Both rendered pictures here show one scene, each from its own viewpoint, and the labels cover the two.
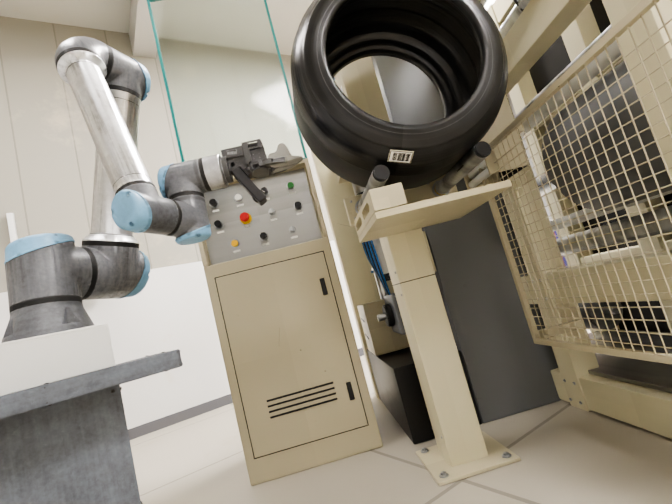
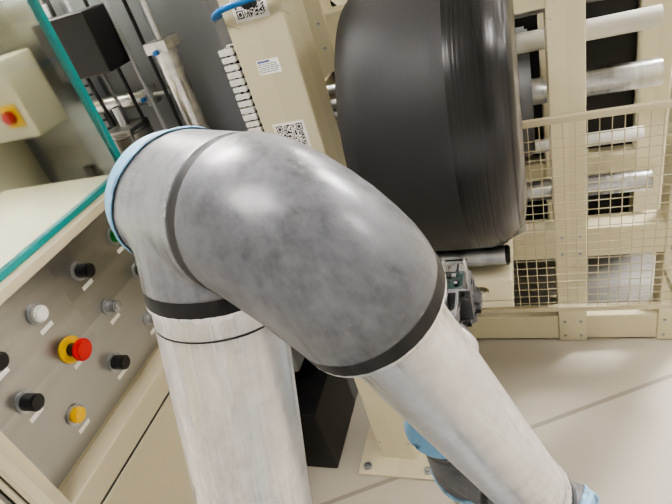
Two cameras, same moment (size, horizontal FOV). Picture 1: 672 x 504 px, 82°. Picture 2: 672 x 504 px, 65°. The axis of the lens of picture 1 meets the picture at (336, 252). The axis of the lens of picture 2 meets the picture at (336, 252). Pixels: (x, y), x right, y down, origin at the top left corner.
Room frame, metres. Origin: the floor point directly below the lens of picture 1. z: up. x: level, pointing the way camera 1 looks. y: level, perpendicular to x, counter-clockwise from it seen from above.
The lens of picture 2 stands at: (0.82, 0.79, 1.62)
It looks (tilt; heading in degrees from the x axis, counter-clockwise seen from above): 33 degrees down; 300
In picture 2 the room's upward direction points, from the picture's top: 18 degrees counter-clockwise
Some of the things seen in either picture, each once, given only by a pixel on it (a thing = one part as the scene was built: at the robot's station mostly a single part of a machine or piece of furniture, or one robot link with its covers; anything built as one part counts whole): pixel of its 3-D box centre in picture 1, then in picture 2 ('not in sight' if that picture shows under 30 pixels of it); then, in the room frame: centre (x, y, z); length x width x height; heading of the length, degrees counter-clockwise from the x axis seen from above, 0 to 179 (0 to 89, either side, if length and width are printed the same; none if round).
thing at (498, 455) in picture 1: (462, 453); (401, 441); (1.40, -0.24, 0.01); 0.27 x 0.27 x 0.02; 5
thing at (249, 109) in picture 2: not in sight; (268, 148); (1.49, -0.20, 1.19); 0.05 x 0.04 x 0.48; 95
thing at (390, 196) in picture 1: (376, 213); (432, 281); (1.14, -0.15, 0.84); 0.36 x 0.09 x 0.06; 5
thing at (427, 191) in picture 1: (401, 199); not in sight; (1.33, -0.27, 0.90); 0.40 x 0.03 x 0.10; 95
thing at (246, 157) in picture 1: (246, 162); (450, 312); (1.01, 0.17, 1.04); 0.12 x 0.08 x 0.09; 95
